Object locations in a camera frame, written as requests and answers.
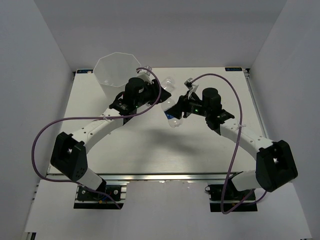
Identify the white octagonal plastic bin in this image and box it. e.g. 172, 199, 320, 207
93, 52, 141, 100

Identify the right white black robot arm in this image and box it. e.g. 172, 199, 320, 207
165, 87, 298, 200

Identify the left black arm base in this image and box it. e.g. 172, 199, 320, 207
73, 181, 128, 210

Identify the blue table sticker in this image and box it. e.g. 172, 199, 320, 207
76, 69, 93, 74
224, 67, 243, 72

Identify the clear bottle blue cap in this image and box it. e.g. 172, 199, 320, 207
161, 98, 183, 128

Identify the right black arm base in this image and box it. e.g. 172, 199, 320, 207
204, 184, 258, 213

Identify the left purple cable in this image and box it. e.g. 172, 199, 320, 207
31, 66, 163, 210

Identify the clear crushed bottle no label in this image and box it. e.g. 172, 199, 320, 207
161, 76, 176, 93

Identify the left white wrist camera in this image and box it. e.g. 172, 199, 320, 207
136, 69, 152, 84

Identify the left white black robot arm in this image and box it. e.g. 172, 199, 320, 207
50, 77, 172, 200

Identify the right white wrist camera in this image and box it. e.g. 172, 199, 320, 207
184, 78, 199, 99

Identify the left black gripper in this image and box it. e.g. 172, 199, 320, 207
134, 79, 172, 109

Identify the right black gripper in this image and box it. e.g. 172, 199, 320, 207
166, 90, 210, 120

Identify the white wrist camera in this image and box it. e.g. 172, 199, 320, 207
184, 78, 199, 99
136, 69, 152, 84

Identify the right blue table sticker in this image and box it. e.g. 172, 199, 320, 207
224, 67, 243, 72

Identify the aluminium table frame rail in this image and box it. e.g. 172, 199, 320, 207
50, 67, 256, 183

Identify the left blue table sticker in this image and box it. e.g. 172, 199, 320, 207
76, 69, 93, 74

